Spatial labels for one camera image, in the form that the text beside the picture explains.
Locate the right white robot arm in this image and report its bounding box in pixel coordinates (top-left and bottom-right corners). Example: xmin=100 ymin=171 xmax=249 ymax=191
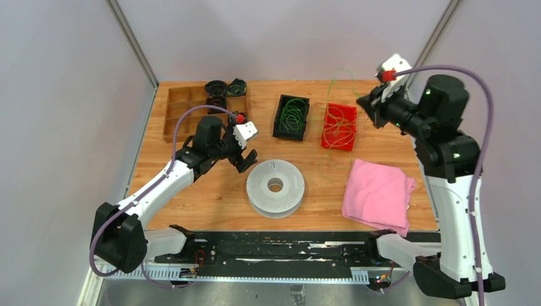
xmin=357 ymin=75 xmax=506 ymax=300

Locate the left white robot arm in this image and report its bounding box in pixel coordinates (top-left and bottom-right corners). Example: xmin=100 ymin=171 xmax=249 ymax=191
xmin=89 ymin=115 xmax=258 ymax=277

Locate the black item in tray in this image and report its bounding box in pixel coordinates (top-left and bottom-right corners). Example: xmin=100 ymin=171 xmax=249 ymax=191
xmin=206 ymin=96 xmax=227 ymax=115

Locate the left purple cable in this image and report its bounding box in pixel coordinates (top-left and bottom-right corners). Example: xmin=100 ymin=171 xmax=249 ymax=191
xmin=87 ymin=104 xmax=247 ymax=289

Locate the wooden compartment tray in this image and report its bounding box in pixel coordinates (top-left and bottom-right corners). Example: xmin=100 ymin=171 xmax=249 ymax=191
xmin=162 ymin=83 xmax=251 ymax=144

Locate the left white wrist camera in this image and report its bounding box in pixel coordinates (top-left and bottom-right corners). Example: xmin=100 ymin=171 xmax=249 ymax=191
xmin=233 ymin=121 xmax=258 ymax=149

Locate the red plastic bin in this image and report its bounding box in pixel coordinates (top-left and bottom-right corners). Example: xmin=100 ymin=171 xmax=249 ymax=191
xmin=320 ymin=103 xmax=357 ymax=152

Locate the green wire in black bin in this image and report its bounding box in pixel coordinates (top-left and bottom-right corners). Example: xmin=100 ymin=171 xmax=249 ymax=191
xmin=279 ymin=97 xmax=309 ymax=132

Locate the pink cloth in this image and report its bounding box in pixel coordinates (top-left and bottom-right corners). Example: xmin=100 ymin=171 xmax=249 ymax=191
xmin=341 ymin=159 xmax=416 ymax=237

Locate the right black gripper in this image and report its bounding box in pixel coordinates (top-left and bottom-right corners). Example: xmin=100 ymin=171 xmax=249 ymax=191
xmin=355 ymin=76 xmax=431 ymax=137

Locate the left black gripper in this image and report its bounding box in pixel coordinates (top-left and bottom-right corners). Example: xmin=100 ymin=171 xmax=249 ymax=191
xmin=210 ymin=120 xmax=258 ymax=173

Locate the dark patterned cloth roll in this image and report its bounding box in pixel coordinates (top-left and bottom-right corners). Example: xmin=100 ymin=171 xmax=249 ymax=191
xmin=226 ymin=78 xmax=247 ymax=97

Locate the grey filament spool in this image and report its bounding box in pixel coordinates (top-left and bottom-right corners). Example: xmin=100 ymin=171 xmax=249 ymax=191
xmin=246 ymin=159 xmax=306 ymax=219

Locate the black plastic bin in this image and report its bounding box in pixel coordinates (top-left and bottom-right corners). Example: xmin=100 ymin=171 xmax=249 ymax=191
xmin=272 ymin=94 xmax=309 ymax=142

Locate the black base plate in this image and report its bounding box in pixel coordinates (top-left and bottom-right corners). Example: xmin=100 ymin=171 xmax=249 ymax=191
xmin=144 ymin=229 xmax=443 ymax=281

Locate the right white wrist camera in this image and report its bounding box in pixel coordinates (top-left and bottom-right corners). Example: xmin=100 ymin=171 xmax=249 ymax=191
xmin=376 ymin=54 xmax=412 ymax=103

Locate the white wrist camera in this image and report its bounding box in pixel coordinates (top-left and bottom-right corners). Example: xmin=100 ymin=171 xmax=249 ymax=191
xmin=233 ymin=121 xmax=258 ymax=149
xmin=376 ymin=54 xmax=412 ymax=103

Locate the aluminium frame rail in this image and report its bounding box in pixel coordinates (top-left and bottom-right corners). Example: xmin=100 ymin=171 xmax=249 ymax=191
xmin=77 ymin=0 xmax=158 ymax=305

